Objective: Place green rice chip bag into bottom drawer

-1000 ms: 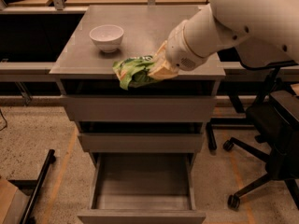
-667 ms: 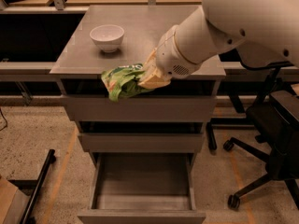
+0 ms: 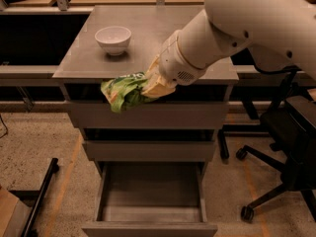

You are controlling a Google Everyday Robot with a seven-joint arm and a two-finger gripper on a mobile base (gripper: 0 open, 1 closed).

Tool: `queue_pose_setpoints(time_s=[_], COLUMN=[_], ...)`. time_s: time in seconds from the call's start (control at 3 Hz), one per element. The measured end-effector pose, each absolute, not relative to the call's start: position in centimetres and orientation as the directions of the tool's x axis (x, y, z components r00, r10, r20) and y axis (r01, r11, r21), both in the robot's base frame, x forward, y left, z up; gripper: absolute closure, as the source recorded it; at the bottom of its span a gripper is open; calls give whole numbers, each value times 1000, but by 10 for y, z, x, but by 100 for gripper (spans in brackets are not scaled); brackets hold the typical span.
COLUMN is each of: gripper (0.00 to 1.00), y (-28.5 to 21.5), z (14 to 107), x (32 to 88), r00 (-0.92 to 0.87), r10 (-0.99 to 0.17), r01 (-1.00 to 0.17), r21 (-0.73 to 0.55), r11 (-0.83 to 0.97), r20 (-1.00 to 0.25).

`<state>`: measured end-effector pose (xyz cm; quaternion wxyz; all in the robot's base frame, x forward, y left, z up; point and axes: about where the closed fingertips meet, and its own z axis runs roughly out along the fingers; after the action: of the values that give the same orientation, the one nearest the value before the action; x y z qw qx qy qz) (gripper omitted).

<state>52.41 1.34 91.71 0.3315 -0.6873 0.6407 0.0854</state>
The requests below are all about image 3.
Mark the wooden box corner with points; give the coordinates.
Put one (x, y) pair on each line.
(13, 214)

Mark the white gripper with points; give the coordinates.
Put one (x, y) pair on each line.
(175, 64)

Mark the bottom grey open drawer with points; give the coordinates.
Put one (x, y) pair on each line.
(150, 200)

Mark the black office chair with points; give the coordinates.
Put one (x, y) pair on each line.
(291, 123)

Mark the grey drawer cabinet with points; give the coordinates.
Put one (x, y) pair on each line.
(87, 63)

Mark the middle grey drawer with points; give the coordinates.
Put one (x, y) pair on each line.
(156, 145)

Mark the black metal stand leg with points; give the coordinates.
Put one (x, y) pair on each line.
(36, 197)

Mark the green rice chip bag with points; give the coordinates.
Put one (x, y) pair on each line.
(125, 92)

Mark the white ceramic bowl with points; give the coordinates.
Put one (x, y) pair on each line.
(114, 40)

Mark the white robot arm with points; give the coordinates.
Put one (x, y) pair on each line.
(280, 32)

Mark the top grey drawer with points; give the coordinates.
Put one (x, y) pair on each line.
(192, 107)

